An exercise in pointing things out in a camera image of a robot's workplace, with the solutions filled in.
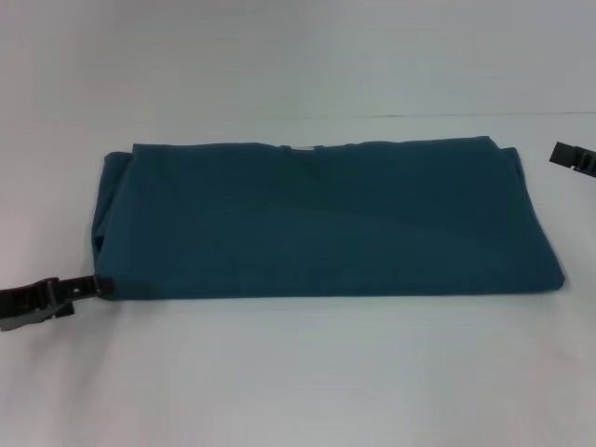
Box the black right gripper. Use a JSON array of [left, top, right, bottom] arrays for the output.
[[549, 141, 596, 179]]

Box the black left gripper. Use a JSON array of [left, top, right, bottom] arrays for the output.
[[0, 275, 115, 333]]

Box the dark teal shirt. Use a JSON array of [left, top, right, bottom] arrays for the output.
[[94, 138, 569, 300]]

